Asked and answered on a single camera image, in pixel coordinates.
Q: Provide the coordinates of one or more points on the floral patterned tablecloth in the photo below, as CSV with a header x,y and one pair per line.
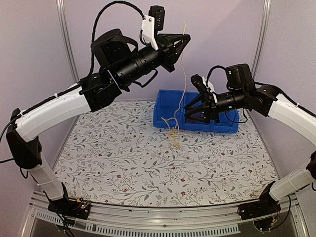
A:
x,y
117,156

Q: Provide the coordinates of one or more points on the aluminium front rail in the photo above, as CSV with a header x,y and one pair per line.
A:
x,y
109,220

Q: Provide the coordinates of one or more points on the aluminium frame post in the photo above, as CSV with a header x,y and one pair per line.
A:
x,y
66,38
261,36

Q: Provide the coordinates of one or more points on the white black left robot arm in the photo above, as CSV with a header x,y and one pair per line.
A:
x,y
91,93

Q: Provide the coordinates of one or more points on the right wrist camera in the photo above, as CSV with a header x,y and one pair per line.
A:
x,y
204,86

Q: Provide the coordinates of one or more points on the aluminium frame post left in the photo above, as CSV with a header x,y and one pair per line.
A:
x,y
66,38

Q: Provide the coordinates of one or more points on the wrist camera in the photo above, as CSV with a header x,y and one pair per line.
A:
x,y
204,86
151,24

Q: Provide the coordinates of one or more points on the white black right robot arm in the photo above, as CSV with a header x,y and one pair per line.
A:
x,y
243,92

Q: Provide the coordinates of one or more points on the aluminium frame post right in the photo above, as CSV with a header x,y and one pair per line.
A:
x,y
261,36

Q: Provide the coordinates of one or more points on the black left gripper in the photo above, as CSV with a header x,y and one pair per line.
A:
x,y
171,53

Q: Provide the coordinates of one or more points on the blue three-compartment plastic bin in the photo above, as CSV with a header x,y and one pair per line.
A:
x,y
170,104

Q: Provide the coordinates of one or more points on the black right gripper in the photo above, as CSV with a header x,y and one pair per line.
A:
x,y
209,108

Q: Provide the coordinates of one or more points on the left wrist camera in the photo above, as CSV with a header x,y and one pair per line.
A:
x,y
151,24

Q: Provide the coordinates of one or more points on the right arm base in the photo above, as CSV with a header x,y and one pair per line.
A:
x,y
266,205

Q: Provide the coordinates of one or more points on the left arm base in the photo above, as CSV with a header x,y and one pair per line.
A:
x,y
73,208

